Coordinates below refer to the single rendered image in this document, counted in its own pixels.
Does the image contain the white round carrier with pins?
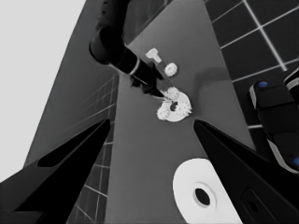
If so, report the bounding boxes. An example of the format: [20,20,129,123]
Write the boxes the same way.
[156,88,193,123]

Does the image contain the small white T-shaped piece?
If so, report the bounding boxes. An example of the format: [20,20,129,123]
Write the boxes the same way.
[145,48,163,64]

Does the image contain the dark robot body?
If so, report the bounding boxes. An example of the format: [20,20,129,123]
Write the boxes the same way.
[249,68,299,175]

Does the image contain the large thick white disc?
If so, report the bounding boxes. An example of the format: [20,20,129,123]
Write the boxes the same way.
[172,157,244,224]

